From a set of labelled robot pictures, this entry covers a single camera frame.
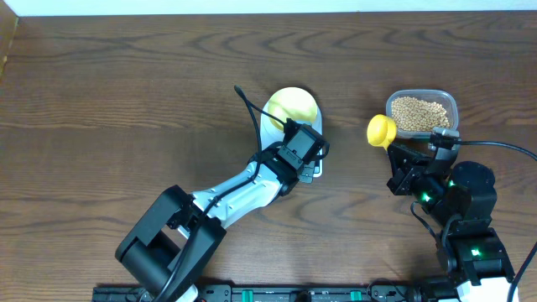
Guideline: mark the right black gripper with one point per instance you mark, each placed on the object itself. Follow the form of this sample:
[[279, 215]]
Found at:
[[403, 174]]

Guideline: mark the yellow measuring scoop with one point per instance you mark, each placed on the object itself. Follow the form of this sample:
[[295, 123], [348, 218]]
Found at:
[[382, 131]]

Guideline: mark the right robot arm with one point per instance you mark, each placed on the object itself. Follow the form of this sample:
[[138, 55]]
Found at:
[[459, 197]]

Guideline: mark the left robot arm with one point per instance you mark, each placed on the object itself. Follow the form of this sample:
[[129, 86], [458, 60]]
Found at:
[[173, 241]]

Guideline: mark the white digital kitchen scale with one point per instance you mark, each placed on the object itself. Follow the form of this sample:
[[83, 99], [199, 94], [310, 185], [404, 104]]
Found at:
[[271, 129]]

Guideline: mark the yellow plastic bowl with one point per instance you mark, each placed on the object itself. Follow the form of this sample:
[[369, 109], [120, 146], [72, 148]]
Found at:
[[294, 103]]

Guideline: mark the pile of soybeans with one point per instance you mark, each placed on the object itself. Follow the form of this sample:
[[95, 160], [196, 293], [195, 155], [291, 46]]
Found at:
[[415, 115]]

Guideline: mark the clear plastic container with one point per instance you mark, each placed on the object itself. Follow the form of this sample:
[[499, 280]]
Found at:
[[428, 95]]

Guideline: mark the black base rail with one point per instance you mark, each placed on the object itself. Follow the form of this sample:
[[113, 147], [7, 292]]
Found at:
[[228, 293]]

